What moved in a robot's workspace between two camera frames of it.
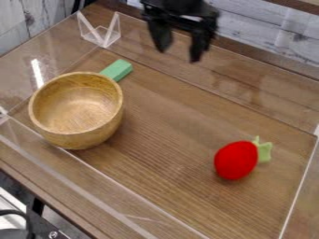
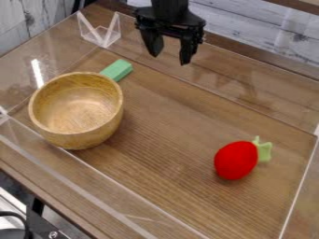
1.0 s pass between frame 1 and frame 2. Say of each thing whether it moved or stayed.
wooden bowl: stayed
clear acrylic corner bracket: stayed
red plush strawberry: stayed
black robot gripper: moved
